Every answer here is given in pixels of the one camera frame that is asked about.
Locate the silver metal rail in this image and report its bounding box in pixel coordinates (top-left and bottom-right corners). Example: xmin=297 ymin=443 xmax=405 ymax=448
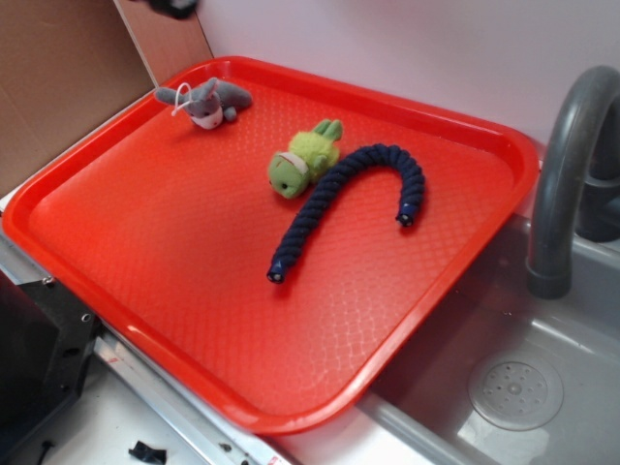
xmin=0 ymin=232 xmax=292 ymax=465

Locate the black tape scrap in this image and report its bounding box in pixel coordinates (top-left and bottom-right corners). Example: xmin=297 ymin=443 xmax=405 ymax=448
xmin=128 ymin=441 xmax=168 ymax=465

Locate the black metal mount block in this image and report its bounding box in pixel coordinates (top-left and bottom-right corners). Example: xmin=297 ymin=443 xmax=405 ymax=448
xmin=1 ymin=275 xmax=101 ymax=462

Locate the green plush turtle toy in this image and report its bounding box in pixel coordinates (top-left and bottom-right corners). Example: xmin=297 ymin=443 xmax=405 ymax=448
xmin=267 ymin=119 xmax=344 ymax=200

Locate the navy blue twisted rope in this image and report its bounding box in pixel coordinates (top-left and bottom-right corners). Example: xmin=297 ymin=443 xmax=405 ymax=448
xmin=265 ymin=146 xmax=426 ymax=284

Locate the grey plush donkey toy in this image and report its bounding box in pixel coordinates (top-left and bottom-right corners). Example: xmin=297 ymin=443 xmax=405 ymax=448
xmin=154 ymin=77 xmax=253 ymax=130

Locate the round grey sink drain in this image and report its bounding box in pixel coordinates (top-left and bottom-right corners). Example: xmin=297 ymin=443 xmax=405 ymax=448
xmin=468 ymin=351 xmax=564 ymax=431

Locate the brown cardboard panel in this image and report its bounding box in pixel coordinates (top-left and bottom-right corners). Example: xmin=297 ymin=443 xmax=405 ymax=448
xmin=1 ymin=1 xmax=212 ymax=196

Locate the red plastic tray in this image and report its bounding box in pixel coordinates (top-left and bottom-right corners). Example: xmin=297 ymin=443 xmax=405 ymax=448
xmin=2 ymin=57 xmax=539 ymax=436

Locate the grey plastic faucet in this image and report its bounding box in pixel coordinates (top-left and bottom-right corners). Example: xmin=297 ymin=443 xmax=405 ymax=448
xmin=526 ymin=66 xmax=619 ymax=299

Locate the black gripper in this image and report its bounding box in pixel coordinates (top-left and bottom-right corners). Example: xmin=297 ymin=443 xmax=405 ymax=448
xmin=146 ymin=0 xmax=199 ymax=19

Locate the grey plastic sink basin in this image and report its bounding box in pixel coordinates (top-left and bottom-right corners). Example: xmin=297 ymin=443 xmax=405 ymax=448
xmin=270 ymin=139 xmax=620 ymax=465

